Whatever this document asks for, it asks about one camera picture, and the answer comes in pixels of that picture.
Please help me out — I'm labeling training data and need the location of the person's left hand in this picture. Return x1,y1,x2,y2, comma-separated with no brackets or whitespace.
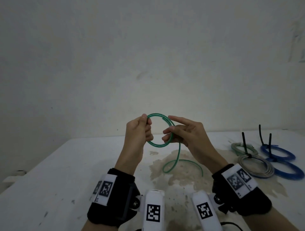
114,114,154,176

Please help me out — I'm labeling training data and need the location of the person's right hand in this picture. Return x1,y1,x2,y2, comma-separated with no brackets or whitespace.
161,115,229,174

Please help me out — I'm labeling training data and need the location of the clear green striped tube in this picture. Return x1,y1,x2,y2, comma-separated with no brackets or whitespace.
230,142,259,156
146,113,204,178

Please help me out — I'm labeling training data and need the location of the clear blue striped tube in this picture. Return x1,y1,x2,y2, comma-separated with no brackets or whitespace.
237,154,275,178
266,158,305,181

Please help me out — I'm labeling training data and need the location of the solid blue tube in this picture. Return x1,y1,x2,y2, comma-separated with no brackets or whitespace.
260,144,296,162

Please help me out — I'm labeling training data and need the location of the person's left forearm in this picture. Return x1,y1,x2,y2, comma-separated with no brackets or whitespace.
81,219,119,231

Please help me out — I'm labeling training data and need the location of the person's right forearm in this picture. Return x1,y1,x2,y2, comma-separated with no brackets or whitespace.
244,206,300,231

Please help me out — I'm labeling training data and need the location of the white wrist camera with marker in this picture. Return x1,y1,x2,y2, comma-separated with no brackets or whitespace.
142,189,165,231
191,190,223,231

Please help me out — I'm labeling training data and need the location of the black wrist strap with markers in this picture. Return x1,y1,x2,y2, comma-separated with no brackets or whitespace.
87,168,141,225
211,163,273,216

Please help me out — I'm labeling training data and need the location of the black camera cable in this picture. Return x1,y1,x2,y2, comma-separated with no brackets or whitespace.
220,221,243,231

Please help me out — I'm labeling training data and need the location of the white wall socket box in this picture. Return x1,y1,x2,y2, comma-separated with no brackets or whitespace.
2,170,26,183

